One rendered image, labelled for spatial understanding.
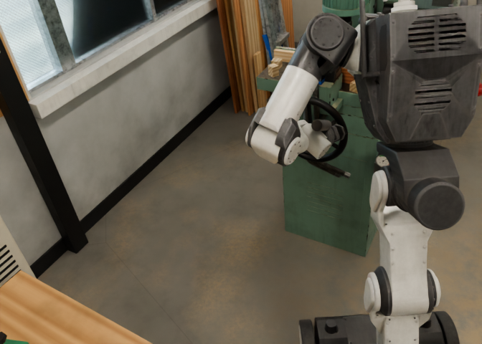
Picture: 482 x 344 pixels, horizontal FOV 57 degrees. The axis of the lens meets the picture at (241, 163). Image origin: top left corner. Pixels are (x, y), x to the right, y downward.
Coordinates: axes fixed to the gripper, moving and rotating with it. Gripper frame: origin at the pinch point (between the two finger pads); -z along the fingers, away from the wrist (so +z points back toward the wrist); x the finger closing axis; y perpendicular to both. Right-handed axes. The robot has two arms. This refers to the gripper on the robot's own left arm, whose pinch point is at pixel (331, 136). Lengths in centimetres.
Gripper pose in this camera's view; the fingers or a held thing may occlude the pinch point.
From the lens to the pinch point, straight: 161.7
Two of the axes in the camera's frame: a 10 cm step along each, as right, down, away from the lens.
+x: 8.2, -3.4, -4.7
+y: -3.4, -9.4, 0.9
